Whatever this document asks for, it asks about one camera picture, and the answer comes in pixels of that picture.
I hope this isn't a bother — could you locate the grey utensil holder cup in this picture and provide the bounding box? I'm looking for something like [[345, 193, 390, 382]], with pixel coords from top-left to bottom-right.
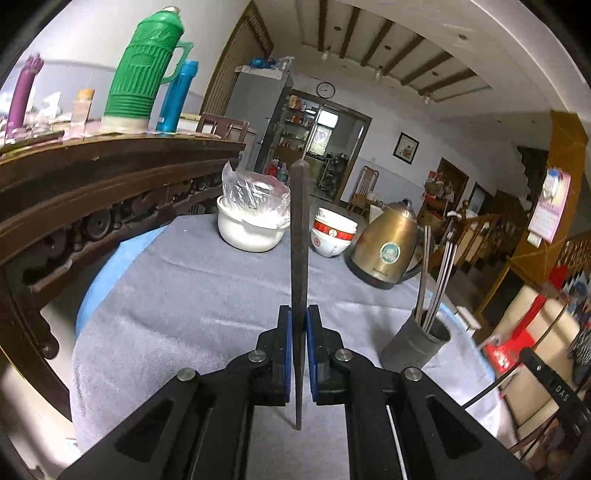
[[379, 311, 451, 372]]

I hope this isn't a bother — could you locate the dark metal chopstick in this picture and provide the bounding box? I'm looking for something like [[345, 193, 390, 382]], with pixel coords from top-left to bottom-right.
[[422, 233, 457, 333], [290, 159, 310, 431], [423, 216, 461, 333], [420, 239, 452, 329], [415, 225, 432, 325]]

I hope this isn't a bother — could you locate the beige sofa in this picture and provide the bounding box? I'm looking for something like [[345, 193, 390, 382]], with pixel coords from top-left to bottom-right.
[[489, 283, 583, 430]]

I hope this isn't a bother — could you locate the red plastic chair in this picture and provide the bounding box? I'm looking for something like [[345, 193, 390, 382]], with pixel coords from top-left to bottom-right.
[[484, 294, 547, 376]]

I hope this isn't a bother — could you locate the grey table cloth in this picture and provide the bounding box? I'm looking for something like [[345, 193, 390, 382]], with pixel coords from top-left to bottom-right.
[[70, 215, 492, 479]]

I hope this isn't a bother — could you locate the gold electric kettle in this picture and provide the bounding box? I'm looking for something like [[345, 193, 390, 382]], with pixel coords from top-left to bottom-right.
[[346, 199, 423, 290]]

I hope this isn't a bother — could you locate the red white bowl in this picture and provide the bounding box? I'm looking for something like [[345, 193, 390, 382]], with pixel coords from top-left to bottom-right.
[[311, 207, 358, 258]]

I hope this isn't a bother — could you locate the wooden chair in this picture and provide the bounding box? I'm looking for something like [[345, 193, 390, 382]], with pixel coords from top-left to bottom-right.
[[346, 166, 380, 214]]

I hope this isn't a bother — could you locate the clear plastic bag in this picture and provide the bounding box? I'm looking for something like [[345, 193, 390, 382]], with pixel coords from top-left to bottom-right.
[[221, 162, 290, 225]]

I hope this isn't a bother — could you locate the carved dark wooden sideboard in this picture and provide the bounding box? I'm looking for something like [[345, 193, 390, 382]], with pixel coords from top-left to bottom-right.
[[1, 133, 245, 418]]

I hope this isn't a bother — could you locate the blue thermos bottle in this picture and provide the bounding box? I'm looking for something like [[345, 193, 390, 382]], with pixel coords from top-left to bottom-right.
[[156, 60, 199, 133]]

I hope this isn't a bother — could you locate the grey refrigerator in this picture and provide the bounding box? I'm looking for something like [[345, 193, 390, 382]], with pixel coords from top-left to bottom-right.
[[224, 65, 294, 172]]

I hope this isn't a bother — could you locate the green thermos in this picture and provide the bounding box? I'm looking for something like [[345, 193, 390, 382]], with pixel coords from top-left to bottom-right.
[[101, 6, 193, 132]]

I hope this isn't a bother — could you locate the purple bottle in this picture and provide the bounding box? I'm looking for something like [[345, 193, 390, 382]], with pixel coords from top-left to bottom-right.
[[5, 53, 44, 139]]

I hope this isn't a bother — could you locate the pink wall calendar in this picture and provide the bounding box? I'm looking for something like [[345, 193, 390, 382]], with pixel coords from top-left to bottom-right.
[[527, 168, 571, 248]]

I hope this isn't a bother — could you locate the framed wall picture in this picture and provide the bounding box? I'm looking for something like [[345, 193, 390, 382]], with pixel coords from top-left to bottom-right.
[[393, 132, 420, 165]]

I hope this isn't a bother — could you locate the round wall clock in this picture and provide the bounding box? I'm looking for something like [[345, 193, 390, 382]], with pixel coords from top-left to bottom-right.
[[315, 81, 335, 100]]

